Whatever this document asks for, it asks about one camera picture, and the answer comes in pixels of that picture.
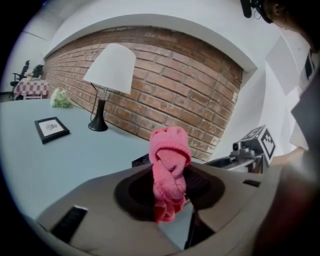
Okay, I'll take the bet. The light blue table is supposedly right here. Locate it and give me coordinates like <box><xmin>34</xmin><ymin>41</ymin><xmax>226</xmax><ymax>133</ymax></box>
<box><xmin>0</xmin><ymin>98</ymin><xmax>208</xmax><ymax>221</ymax></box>

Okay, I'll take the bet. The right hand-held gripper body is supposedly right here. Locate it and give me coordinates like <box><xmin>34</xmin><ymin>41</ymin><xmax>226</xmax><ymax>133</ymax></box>
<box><xmin>229</xmin><ymin>124</ymin><xmax>277</xmax><ymax>174</ymax></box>

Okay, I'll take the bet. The person's cream shirt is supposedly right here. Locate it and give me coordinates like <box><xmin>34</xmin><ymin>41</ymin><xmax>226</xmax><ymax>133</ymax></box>
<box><xmin>290</xmin><ymin>71</ymin><xmax>320</xmax><ymax>151</ymax></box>

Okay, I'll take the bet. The checkered cloth table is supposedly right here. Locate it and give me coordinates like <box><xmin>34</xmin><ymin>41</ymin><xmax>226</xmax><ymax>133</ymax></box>
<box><xmin>13</xmin><ymin>77</ymin><xmax>51</xmax><ymax>101</ymax></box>

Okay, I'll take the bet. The person's left forearm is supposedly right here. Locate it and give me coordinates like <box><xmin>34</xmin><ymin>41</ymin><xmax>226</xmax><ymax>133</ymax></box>
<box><xmin>254</xmin><ymin>159</ymin><xmax>320</xmax><ymax>256</ymax></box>

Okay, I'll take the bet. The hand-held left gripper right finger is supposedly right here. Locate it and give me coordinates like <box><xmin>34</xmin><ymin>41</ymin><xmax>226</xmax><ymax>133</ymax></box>
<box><xmin>184</xmin><ymin>163</ymin><xmax>275</xmax><ymax>256</ymax></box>

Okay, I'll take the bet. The black picture frame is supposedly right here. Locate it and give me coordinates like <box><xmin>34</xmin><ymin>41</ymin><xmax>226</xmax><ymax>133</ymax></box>
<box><xmin>34</xmin><ymin>116</ymin><xmax>71</xmax><ymax>145</ymax></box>

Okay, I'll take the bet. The white shade table lamp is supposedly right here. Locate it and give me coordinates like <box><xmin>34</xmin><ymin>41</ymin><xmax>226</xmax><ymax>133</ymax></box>
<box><xmin>82</xmin><ymin>42</ymin><xmax>137</xmax><ymax>132</ymax></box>

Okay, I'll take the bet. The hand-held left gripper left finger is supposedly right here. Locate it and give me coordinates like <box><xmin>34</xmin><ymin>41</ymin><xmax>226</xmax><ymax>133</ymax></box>
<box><xmin>35</xmin><ymin>165</ymin><xmax>181</xmax><ymax>256</ymax></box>

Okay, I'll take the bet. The white flower bunch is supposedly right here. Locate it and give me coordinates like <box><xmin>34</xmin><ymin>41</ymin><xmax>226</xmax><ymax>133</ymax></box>
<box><xmin>50</xmin><ymin>87</ymin><xmax>74</xmax><ymax>109</ymax></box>

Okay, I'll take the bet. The person's right forearm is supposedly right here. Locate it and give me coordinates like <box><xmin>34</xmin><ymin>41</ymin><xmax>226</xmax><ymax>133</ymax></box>
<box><xmin>268</xmin><ymin>145</ymin><xmax>311</xmax><ymax>172</ymax></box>

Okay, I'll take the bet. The black office chair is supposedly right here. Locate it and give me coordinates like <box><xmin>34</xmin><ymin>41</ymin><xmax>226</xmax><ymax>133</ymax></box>
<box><xmin>9</xmin><ymin>59</ymin><xmax>31</xmax><ymax>96</ymax></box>

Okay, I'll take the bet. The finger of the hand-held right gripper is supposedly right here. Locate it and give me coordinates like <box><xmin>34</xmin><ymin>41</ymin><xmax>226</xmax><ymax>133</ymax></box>
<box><xmin>204</xmin><ymin>156</ymin><xmax>251</xmax><ymax>173</ymax></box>

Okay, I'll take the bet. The pink cloth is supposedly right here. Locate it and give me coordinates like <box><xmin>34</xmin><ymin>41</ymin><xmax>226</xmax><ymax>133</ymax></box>
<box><xmin>149</xmin><ymin>126</ymin><xmax>193</xmax><ymax>224</ymax></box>

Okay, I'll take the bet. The person's head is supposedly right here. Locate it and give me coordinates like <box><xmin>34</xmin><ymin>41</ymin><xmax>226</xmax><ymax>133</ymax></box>
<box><xmin>262</xmin><ymin>0</ymin><xmax>320</xmax><ymax>54</ymax></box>

